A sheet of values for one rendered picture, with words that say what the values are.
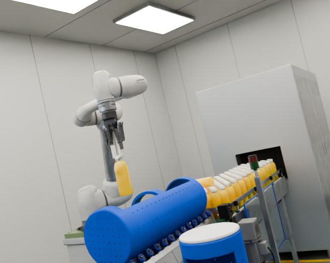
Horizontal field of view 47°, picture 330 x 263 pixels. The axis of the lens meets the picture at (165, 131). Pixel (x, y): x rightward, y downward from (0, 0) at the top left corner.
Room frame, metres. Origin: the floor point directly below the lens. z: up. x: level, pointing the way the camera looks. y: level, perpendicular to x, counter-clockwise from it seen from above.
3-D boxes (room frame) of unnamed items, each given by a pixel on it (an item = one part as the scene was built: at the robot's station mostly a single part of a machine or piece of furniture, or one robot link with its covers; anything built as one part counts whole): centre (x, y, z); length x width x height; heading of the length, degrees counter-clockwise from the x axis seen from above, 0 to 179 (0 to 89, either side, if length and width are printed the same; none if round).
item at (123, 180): (1.91, 0.26, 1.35); 0.07 x 0.07 x 0.19
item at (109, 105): (1.92, 0.26, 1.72); 0.09 x 0.09 x 0.06
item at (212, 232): (1.73, -0.09, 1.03); 0.28 x 0.28 x 0.01
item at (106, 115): (1.91, 0.26, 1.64); 0.08 x 0.07 x 0.09; 60
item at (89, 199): (2.64, 0.62, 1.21); 0.18 x 0.16 x 0.22; 116
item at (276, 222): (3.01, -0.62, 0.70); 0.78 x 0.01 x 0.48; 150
